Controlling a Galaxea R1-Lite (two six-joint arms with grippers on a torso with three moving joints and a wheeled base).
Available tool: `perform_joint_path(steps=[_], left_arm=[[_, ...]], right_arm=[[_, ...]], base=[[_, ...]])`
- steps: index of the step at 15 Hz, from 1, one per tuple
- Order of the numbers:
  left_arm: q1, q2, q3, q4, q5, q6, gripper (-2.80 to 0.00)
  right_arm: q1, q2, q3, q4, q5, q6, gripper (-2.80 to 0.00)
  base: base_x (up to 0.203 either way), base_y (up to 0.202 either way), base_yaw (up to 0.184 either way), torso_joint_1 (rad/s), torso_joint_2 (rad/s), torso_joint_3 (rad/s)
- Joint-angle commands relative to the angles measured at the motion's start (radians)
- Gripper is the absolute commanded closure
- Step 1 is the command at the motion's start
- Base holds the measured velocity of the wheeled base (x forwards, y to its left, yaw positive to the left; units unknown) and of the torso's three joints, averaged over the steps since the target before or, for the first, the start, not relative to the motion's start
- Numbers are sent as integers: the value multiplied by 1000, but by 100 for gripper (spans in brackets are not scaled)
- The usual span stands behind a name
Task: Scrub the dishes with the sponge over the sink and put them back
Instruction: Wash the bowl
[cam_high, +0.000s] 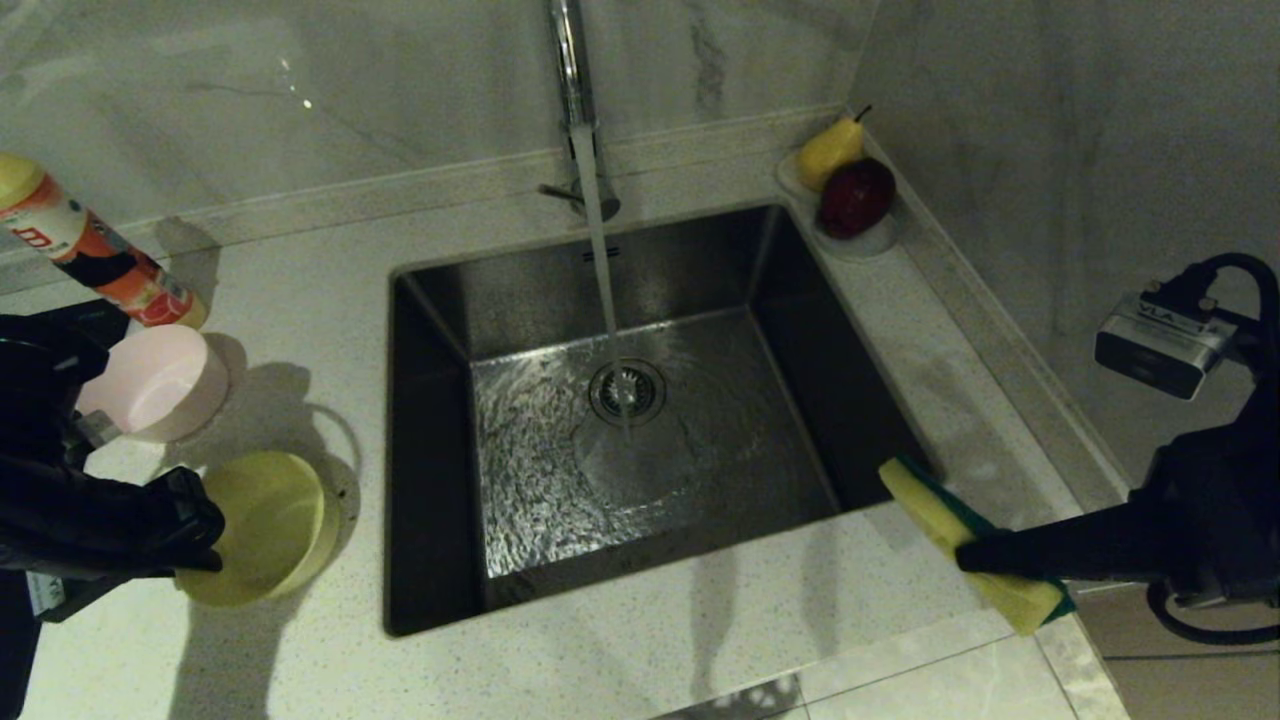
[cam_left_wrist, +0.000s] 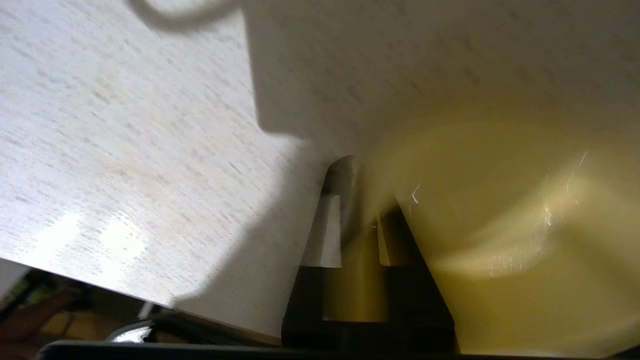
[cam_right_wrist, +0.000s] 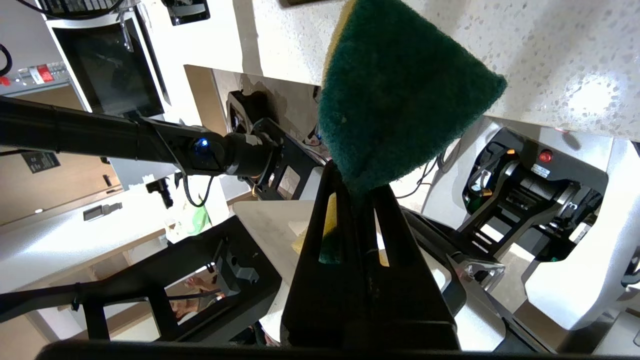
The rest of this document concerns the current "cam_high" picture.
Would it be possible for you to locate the yellow plastic bowl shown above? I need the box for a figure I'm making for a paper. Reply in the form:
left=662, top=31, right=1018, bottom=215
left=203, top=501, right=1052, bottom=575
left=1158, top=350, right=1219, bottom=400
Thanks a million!
left=175, top=451, right=341, bottom=608

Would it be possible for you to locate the pink plastic bowl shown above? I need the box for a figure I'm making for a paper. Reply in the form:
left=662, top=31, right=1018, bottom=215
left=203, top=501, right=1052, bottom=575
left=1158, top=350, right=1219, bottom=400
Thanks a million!
left=78, top=325, right=230, bottom=444

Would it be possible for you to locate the yellow green sponge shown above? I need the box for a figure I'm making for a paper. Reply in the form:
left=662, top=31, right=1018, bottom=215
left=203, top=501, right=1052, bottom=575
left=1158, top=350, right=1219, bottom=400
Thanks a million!
left=878, top=457, right=1077, bottom=637

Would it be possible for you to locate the orange dish soap bottle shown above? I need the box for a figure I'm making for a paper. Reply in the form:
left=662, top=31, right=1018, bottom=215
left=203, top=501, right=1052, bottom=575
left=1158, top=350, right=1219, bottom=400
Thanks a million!
left=0, top=153, right=209, bottom=331

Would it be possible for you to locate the chrome faucet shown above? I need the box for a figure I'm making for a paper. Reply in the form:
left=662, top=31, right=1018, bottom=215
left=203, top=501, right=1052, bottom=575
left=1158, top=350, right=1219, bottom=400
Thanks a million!
left=537, top=0, right=621, bottom=224

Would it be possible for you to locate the stainless steel sink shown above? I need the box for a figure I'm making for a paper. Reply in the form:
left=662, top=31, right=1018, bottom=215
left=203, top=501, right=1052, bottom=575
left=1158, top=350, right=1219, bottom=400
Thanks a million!
left=383, top=205, right=943, bottom=638

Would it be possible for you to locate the black induction cooktop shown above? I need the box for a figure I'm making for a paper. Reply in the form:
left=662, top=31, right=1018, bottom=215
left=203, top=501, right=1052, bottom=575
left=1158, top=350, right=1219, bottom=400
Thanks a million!
left=0, top=300, right=131, bottom=720

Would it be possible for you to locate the small white dish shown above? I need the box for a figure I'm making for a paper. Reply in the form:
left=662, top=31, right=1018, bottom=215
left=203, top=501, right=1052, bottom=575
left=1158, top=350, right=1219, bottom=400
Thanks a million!
left=775, top=150, right=899, bottom=261

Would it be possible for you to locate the dark red apple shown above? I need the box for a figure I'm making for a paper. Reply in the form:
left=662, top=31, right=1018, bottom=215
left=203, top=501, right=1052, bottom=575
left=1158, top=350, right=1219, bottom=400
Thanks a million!
left=818, top=157, right=897, bottom=239

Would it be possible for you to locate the round metal drain strainer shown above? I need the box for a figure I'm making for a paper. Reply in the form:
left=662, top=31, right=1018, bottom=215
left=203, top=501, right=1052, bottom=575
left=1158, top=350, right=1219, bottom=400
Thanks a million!
left=588, top=360, right=667, bottom=429

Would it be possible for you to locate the yellow pear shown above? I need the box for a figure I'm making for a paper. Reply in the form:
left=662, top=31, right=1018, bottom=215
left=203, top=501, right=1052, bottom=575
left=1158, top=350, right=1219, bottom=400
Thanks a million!
left=795, top=104, right=869, bottom=193

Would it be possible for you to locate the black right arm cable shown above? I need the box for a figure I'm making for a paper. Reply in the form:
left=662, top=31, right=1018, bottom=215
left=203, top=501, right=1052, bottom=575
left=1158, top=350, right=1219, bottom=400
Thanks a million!
left=1145, top=252, right=1280, bottom=647

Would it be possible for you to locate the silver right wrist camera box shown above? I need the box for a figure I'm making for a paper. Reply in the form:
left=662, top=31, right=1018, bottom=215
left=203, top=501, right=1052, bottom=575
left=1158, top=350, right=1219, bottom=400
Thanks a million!
left=1094, top=290, right=1241, bottom=402

